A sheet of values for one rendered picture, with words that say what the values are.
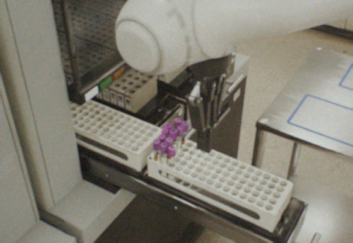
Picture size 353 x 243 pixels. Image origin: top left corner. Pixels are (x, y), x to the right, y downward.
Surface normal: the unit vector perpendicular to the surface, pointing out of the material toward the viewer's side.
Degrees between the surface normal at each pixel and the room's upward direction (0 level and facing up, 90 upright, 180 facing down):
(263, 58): 0
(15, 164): 90
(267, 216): 90
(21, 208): 90
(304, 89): 0
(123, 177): 90
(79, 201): 0
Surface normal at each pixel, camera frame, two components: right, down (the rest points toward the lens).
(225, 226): -0.48, 0.54
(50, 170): 0.87, 0.34
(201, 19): 0.41, 0.18
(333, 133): 0.04, -0.77
